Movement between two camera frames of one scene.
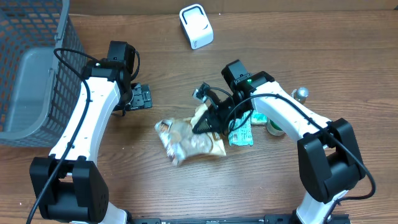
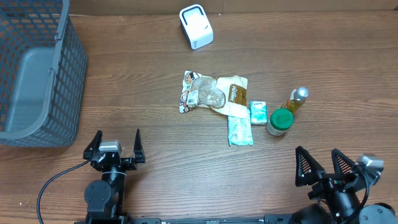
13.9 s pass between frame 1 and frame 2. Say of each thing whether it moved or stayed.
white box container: stayed
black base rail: stayed
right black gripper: moved
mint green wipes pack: stayed
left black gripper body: moved
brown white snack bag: moved
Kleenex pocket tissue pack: stayed
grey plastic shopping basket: stayed
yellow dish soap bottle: stayed
